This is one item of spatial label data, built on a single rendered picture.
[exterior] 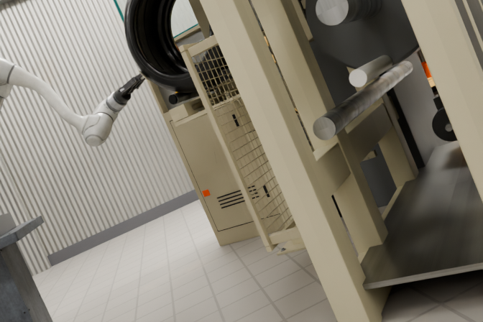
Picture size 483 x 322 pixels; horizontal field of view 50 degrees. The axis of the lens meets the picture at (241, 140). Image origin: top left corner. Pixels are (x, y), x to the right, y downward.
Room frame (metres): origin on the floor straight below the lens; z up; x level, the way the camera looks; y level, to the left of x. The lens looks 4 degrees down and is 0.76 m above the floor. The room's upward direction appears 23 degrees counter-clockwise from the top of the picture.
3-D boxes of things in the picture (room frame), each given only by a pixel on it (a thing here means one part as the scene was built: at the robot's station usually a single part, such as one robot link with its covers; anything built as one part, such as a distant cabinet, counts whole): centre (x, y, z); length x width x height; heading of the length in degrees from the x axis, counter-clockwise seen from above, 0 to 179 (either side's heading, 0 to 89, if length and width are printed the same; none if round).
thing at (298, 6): (2.36, -0.45, 1.05); 0.20 x 0.15 x 0.30; 149
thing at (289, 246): (2.59, -0.12, 0.01); 0.27 x 0.27 x 0.02; 59
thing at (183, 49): (1.99, -0.17, 0.65); 0.90 x 0.02 x 0.70; 149
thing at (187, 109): (2.43, 0.11, 0.83); 0.36 x 0.09 x 0.06; 149
